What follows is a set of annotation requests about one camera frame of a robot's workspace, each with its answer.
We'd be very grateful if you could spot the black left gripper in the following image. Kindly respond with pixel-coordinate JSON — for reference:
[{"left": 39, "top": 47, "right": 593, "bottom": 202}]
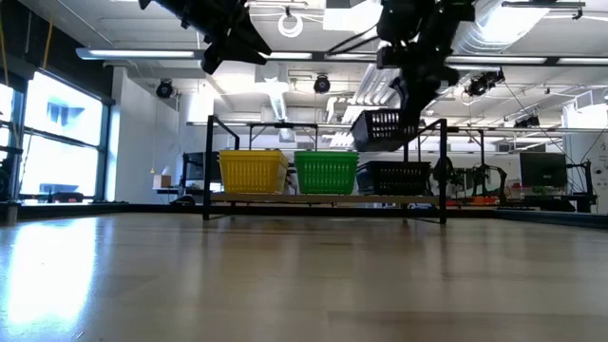
[{"left": 138, "top": 0, "right": 274, "bottom": 76}]

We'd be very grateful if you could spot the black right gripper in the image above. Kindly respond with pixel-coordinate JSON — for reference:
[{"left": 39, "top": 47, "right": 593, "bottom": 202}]
[{"left": 377, "top": 40, "right": 460, "bottom": 130}]

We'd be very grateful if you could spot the black slotted plastic basket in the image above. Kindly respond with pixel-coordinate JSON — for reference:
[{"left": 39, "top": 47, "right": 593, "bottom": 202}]
[
  {"left": 355, "top": 161, "right": 432, "bottom": 197},
  {"left": 350, "top": 108, "right": 420, "bottom": 153}
]

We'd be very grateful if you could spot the green slotted plastic basket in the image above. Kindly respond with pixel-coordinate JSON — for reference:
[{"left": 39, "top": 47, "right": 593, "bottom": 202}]
[{"left": 294, "top": 150, "right": 360, "bottom": 196}]

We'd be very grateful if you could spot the yellow slotted plastic basket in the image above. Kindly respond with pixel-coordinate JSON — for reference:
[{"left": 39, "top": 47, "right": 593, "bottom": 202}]
[{"left": 218, "top": 149, "right": 290, "bottom": 195}]

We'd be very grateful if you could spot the black-framed wooden shelf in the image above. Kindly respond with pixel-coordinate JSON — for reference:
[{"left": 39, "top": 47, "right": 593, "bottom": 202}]
[{"left": 202, "top": 115, "right": 448, "bottom": 225}]

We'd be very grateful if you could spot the ceiling light strip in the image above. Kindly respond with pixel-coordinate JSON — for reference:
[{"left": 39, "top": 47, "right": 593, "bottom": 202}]
[
  {"left": 555, "top": 56, "right": 608, "bottom": 67},
  {"left": 446, "top": 55, "right": 548, "bottom": 66},
  {"left": 75, "top": 47, "right": 205, "bottom": 61},
  {"left": 258, "top": 50, "right": 314, "bottom": 61}
]

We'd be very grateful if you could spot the black ceiling spotlight cluster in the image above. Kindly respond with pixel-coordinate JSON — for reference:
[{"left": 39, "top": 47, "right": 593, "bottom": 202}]
[{"left": 464, "top": 69, "right": 506, "bottom": 99}]

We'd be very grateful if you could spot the black computer monitor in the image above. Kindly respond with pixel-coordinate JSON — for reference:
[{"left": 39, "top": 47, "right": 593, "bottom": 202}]
[{"left": 519, "top": 151, "right": 569, "bottom": 189}]

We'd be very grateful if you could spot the black office desk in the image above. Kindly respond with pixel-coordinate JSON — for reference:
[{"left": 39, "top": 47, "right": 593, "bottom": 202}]
[{"left": 498, "top": 192, "right": 599, "bottom": 214}]

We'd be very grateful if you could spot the large office window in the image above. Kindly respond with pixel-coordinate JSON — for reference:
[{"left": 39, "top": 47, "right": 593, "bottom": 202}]
[{"left": 0, "top": 70, "right": 111, "bottom": 205}]

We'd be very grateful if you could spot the white coiled ceiling cable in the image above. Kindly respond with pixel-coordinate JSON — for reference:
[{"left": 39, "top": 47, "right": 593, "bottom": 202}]
[{"left": 276, "top": 12, "right": 305, "bottom": 39}]

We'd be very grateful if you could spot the silver ceiling air duct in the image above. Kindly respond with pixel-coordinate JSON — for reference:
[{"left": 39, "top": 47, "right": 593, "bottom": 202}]
[{"left": 450, "top": 0, "right": 552, "bottom": 54}]

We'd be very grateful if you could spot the black table frame rail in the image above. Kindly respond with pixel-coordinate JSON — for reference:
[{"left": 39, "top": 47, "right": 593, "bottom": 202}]
[{"left": 0, "top": 201, "right": 608, "bottom": 230}]

